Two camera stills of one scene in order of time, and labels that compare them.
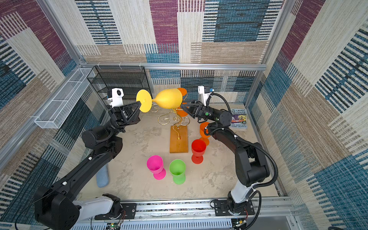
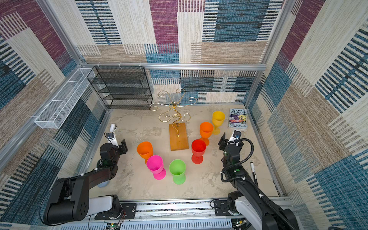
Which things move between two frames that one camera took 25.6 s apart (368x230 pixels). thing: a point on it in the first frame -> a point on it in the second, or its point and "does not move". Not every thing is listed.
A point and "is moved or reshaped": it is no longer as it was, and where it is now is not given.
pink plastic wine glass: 155,164 does not move
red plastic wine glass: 198,148 does not move
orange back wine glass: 181,113 -> 145,150
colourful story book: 238,118 does not move
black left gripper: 119,121 -> 123,147
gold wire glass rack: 178,131 does not move
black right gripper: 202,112 -> 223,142
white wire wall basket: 55,113 does not move
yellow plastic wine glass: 170,98 is moved or reshaped
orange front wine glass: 202,126 does not move
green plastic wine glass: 177,167 does not move
